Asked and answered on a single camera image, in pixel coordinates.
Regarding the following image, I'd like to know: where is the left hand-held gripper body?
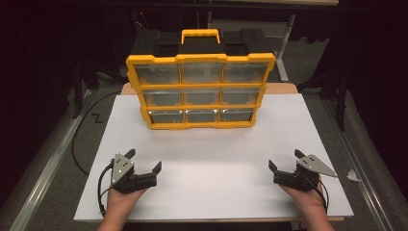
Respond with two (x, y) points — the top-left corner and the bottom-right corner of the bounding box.
(111, 153), (159, 194)

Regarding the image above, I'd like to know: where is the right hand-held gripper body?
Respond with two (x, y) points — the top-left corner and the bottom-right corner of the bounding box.
(272, 154), (339, 193)

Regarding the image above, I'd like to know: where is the person's left hand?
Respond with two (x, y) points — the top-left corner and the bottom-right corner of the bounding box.
(106, 187), (147, 217)

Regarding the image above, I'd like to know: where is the person's right hand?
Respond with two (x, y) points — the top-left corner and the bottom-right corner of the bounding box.
(280, 184), (327, 217)

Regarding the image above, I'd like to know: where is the white paper scrap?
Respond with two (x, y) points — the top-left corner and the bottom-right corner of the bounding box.
(345, 168), (362, 183)

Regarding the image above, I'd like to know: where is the dark metal stand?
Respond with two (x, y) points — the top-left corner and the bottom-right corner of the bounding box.
(296, 68), (350, 132)
(71, 61), (99, 120)

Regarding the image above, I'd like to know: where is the set of clear plastic drawers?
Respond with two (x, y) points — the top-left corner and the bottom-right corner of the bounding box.
(134, 62), (268, 124)

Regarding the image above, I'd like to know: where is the yellow and black organizer case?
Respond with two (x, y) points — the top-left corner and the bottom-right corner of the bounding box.
(125, 28), (277, 131)

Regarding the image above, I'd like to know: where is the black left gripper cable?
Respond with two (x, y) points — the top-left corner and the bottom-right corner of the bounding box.
(96, 160), (115, 218)

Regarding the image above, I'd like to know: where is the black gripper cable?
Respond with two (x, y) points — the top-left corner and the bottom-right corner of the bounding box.
(307, 174), (330, 215)
(96, 160), (115, 218)

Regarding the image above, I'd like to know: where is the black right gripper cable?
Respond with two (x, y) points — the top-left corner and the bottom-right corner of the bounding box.
(307, 174), (330, 215)

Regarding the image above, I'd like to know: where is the metal floor rail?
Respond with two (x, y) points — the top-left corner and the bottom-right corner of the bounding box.
(321, 98), (397, 231)
(9, 90), (92, 231)

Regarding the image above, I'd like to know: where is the long black floor cable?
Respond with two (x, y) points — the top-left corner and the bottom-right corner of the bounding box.
(70, 90), (122, 177)

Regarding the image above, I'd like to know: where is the white metal frame stand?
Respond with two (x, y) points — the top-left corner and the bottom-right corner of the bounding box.
(207, 13), (296, 83)

